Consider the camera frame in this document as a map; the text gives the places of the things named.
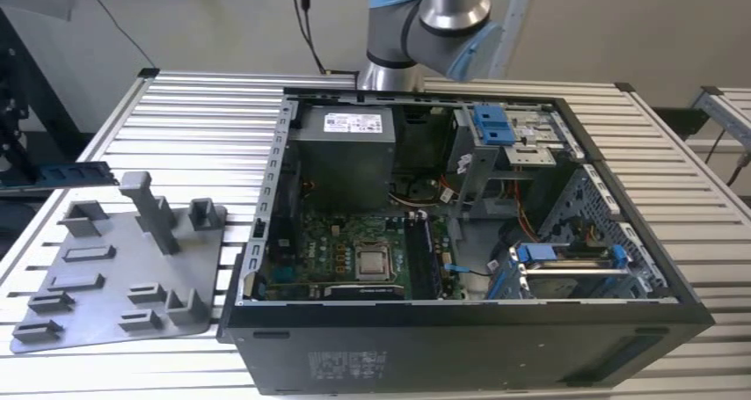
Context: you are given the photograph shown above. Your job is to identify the black RAM stick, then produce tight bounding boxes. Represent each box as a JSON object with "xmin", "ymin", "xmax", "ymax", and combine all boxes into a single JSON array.
[
  {"xmin": 404, "ymin": 215, "xmax": 442, "ymax": 299},
  {"xmin": 0, "ymin": 161, "xmax": 121, "ymax": 195}
]

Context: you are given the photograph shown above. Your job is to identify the grey plastic parts rack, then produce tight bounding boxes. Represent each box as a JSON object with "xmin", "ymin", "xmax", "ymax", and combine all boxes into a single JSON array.
[{"xmin": 9, "ymin": 171, "xmax": 230, "ymax": 355}]

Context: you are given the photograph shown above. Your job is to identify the grey power supply unit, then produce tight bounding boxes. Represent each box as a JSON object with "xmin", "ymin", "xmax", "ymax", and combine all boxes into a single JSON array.
[{"xmin": 289, "ymin": 105, "xmax": 397, "ymax": 212}]

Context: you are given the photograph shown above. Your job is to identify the green motherboard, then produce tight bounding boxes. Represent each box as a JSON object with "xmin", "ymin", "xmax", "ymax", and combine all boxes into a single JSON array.
[{"xmin": 257, "ymin": 210, "xmax": 470, "ymax": 302}]

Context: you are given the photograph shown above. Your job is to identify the silver CPU in socket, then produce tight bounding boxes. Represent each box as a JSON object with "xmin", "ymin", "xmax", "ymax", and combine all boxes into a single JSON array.
[{"xmin": 356, "ymin": 250, "xmax": 390, "ymax": 281}]

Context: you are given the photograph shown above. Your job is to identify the black graphics card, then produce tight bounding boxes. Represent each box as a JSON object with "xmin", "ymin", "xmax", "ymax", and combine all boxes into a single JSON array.
[{"xmin": 321, "ymin": 284, "xmax": 406, "ymax": 302}]

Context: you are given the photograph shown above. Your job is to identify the blue drive carrier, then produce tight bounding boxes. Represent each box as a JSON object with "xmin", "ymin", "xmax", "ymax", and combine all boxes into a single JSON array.
[{"xmin": 472, "ymin": 104, "xmax": 514, "ymax": 148}]

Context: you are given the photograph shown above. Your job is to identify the grey metal drive cage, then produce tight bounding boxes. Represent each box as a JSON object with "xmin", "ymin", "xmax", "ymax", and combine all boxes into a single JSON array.
[{"xmin": 448, "ymin": 103, "xmax": 580, "ymax": 210}]

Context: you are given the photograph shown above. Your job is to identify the black open PC case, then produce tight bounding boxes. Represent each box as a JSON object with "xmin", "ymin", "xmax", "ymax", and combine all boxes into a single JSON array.
[{"xmin": 215, "ymin": 85, "xmax": 716, "ymax": 396}]

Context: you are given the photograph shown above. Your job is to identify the hard disk in blue carrier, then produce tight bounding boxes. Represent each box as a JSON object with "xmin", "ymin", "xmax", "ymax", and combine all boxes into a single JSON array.
[{"xmin": 508, "ymin": 243, "xmax": 632, "ymax": 300}]

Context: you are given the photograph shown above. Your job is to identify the metal slat side table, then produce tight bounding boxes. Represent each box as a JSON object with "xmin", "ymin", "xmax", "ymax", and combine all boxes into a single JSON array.
[{"xmin": 684, "ymin": 85, "xmax": 751, "ymax": 155}]

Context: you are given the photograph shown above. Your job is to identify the black desk frame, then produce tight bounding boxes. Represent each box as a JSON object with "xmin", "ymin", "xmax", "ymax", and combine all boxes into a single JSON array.
[{"xmin": 0, "ymin": 8, "xmax": 95, "ymax": 201}]

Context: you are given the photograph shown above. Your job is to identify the thin black wall cable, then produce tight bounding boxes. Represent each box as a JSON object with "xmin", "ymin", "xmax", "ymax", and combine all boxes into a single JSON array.
[{"xmin": 74, "ymin": 0, "xmax": 157, "ymax": 71}]

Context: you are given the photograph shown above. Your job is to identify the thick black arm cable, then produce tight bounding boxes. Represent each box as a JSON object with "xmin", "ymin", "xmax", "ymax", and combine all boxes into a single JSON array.
[{"xmin": 286, "ymin": 0, "xmax": 356, "ymax": 76}]

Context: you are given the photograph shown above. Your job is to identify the blue plug with black wire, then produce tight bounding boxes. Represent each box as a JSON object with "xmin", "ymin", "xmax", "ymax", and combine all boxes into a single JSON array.
[{"xmin": 444, "ymin": 262, "xmax": 500, "ymax": 278}]

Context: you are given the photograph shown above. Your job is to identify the orange and red wires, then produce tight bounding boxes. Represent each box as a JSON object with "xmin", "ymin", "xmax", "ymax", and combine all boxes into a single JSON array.
[{"xmin": 510, "ymin": 178, "xmax": 538, "ymax": 239}]

